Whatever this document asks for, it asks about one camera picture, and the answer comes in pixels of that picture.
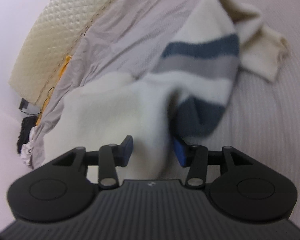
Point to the cream quilted headboard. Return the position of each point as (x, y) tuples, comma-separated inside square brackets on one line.
[(53, 36)]

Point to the black wall socket left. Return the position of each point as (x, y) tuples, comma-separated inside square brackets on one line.
[(23, 104)]

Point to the yellow cloth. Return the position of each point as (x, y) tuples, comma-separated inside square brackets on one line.
[(49, 93)]

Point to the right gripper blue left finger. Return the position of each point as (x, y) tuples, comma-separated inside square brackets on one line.
[(110, 157)]

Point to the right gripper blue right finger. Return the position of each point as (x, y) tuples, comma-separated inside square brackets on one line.
[(193, 156)]

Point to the grey bed duvet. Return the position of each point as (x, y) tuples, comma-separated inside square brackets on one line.
[(262, 118)]

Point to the white blue striped sweater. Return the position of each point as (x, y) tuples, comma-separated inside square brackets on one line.
[(185, 94)]

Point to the black clothes pile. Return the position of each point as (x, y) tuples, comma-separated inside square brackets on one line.
[(27, 124)]

